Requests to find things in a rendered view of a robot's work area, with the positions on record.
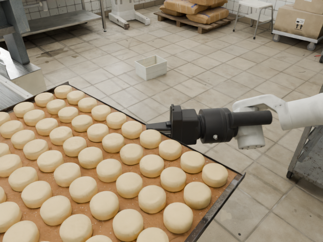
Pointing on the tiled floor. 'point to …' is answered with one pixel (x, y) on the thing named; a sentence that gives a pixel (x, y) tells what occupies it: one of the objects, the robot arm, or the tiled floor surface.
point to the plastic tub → (151, 67)
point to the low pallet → (181, 21)
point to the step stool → (256, 13)
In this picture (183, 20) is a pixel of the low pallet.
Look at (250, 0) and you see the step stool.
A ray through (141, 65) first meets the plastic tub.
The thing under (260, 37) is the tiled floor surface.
